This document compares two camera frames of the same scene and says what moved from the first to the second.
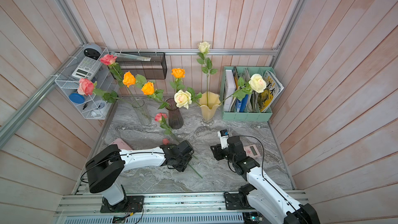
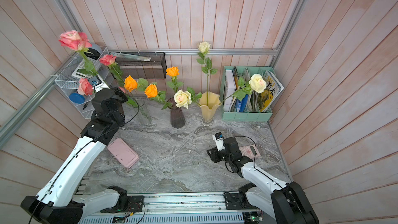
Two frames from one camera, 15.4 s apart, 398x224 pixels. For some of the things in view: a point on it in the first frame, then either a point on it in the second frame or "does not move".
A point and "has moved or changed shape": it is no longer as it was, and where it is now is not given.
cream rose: [257, 83] does not move
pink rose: [160, 117] → [78, 41]
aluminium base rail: [158, 209] does not move
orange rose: [129, 79] → [151, 91]
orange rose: [178, 73] has moved or changed shape
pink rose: [115, 70] does not move
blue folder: [240, 105] does not move
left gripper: [180, 168] → [121, 94]
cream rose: [204, 47] does not move
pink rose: [86, 87] does not move
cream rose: [184, 98] does not move
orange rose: [148, 89] does not move
